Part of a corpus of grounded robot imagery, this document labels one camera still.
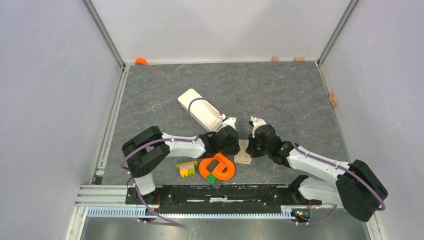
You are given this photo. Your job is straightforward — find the white rectangular tray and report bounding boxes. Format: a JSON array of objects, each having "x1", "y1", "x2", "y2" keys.
[{"x1": 177, "y1": 88, "x2": 223, "y2": 132}]

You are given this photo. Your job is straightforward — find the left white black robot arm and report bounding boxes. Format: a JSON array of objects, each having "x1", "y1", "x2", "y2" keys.
[{"x1": 121, "y1": 125, "x2": 240, "y2": 204}]

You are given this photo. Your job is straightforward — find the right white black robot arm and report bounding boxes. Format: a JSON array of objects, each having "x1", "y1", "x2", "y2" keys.
[{"x1": 246, "y1": 120, "x2": 389, "y2": 222}]

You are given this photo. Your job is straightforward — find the orange curved toy track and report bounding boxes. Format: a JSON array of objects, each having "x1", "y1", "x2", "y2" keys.
[{"x1": 198, "y1": 153, "x2": 236, "y2": 181}]

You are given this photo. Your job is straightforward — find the green toy brick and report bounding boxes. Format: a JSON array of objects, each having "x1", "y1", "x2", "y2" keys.
[{"x1": 205, "y1": 173, "x2": 217, "y2": 184}]

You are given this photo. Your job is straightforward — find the grey toy baseplate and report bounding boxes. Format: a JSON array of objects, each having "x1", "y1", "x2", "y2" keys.
[{"x1": 211, "y1": 178, "x2": 223, "y2": 189}]

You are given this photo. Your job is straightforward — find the green pink yellow brick stack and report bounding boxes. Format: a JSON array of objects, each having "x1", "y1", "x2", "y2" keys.
[{"x1": 175, "y1": 160, "x2": 198, "y2": 178}]

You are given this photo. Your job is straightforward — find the curved wooden piece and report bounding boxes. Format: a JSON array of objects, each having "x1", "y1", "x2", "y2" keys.
[{"x1": 328, "y1": 92, "x2": 338, "y2": 108}]

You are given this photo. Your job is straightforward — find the orange round cap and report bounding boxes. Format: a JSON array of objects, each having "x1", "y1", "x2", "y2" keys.
[{"x1": 134, "y1": 57, "x2": 147, "y2": 66}]

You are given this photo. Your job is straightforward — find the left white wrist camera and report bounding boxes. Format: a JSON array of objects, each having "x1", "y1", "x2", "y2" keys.
[{"x1": 221, "y1": 117, "x2": 237, "y2": 130}]

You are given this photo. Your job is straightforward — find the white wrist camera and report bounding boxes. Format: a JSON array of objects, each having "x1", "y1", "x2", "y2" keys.
[
  {"x1": 248, "y1": 116, "x2": 267, "y2": 138},
  {"x1": 221, "y1": 117, "x2": 237, "y2": 130}
]

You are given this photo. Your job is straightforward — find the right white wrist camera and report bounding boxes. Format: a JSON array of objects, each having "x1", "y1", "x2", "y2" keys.
[{"x1": 248, "y1": 116, "x2": 267, "y2": 138}]

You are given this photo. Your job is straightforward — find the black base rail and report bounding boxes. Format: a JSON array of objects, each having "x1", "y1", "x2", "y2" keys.
[{"x1": 125, "y1": 184, "x2": 322, "y2": 214}]

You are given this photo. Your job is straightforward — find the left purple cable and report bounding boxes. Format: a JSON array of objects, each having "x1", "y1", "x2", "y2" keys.
[{"x1": 119, "y1": 97, "x2": 226, "y2": 227}]

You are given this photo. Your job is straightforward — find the white slotted cable duct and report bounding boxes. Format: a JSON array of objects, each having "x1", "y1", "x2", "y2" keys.
[{"x1": 86, "y1": 206, "x2": 295, "y2": 220}]

